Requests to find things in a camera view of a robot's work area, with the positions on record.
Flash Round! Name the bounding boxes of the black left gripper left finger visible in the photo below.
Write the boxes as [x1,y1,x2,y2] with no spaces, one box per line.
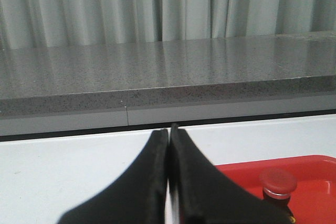
[59,129,169,223]

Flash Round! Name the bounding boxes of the red mushroom push button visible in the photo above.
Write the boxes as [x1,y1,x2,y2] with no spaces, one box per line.
[259,168,298,224]

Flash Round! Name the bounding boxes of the grey stone counter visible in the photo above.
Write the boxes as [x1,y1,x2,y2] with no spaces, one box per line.
[1,31,335,136]

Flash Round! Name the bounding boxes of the pale grey curtain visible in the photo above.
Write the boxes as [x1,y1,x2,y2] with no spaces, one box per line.
[1,0,335,50]

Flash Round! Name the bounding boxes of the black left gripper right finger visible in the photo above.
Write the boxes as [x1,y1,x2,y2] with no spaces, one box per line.
[169,124,290,223]

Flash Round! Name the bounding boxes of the red plastic tray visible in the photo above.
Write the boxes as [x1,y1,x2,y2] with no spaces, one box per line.
[216,155,335,223]

